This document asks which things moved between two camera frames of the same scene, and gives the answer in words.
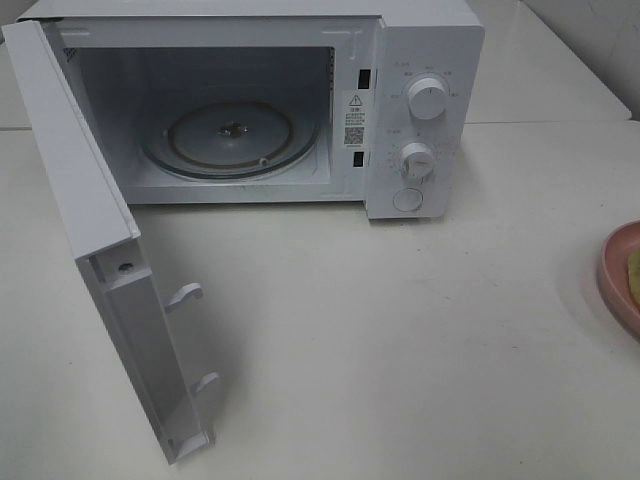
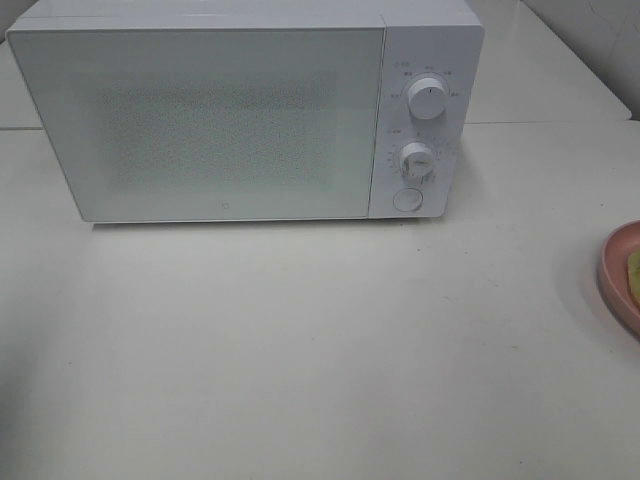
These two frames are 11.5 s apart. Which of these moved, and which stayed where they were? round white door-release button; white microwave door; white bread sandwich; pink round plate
Moved: white microwave door
Stayed: white bread sandwich; pink round plate; round white door-release button
